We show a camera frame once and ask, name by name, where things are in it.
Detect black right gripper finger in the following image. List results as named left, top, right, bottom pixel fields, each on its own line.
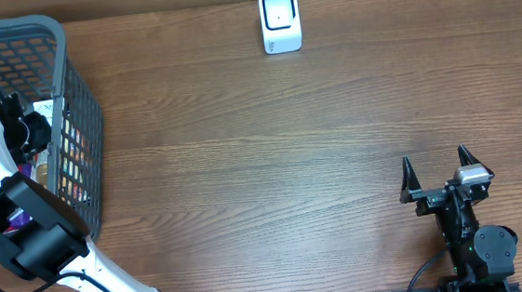
left=457, top=144, right=495, bottom=179
left=399, top=155, right=422, bottom=204

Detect yellow snack bag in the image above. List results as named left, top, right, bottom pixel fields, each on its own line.
left=33, top=100, right=91, bottom=206

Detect purple red Carefree pack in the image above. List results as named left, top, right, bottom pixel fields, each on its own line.
left=5, top=163, right=34, bottom=234

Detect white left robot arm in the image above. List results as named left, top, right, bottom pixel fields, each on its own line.
left=0, top=114, right=160, bottom=292

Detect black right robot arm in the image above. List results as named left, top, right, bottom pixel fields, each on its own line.
left=400, top=145, right=522, bottom=292

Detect white barcode scanner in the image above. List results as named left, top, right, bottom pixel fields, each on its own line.
left=258, top=0, right=302, bottom=55

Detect grey plastic shopping basket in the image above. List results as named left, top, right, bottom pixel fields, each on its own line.
left=0, top=15, right=104, bottom=238

